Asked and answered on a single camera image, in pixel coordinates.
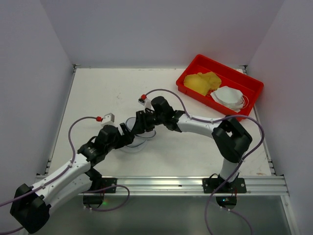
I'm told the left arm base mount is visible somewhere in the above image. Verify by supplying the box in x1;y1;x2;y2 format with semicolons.
83;177;117;208

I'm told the beige bra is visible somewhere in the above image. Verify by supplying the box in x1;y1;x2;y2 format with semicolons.
183;72;222;96

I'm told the pale green bra pad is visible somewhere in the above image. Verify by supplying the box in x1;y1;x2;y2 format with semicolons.
210;86;249;113

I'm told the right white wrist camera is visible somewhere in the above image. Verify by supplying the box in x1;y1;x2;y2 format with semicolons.
138;94;152;109

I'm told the white mesh laundry bag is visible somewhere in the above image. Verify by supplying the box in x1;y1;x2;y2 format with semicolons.
120;117;156;153

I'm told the aluminium front rail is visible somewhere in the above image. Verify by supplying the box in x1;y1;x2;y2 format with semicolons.
36;175;289;196

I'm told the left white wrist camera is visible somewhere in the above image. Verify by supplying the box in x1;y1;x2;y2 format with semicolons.
101;113;115;127

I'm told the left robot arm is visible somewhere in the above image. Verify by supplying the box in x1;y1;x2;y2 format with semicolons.
10;123;134;234

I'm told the red plastic bin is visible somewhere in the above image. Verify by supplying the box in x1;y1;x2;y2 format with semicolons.
176;54;264;116

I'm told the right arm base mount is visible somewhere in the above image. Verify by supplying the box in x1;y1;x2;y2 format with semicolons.
202;173;247;209

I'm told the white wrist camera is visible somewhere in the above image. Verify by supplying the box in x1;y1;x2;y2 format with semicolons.
101;113;115;127
138;94;152;109

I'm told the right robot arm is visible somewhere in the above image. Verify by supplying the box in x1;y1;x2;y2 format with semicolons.
130;95;252;183

